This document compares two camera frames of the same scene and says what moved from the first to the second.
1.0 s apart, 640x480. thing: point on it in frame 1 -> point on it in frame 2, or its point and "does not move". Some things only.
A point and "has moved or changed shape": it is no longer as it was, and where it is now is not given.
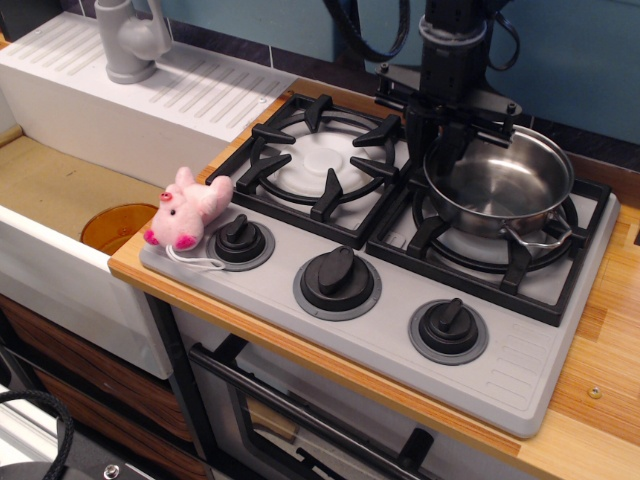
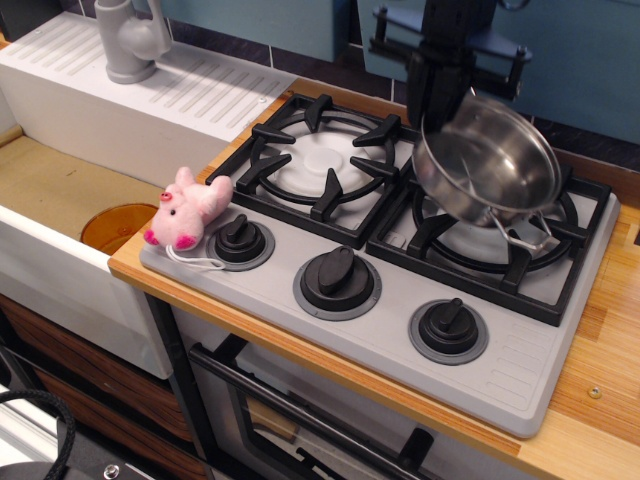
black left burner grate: x=327 y=168 does not move
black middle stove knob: x=337 y=285 does not move
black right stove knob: x=448 y=332 does not move
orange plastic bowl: x=110 y=227 does not move
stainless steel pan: x=502 y=191 has moved or changed shape
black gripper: x=487 y=115 -> x=448 y=31
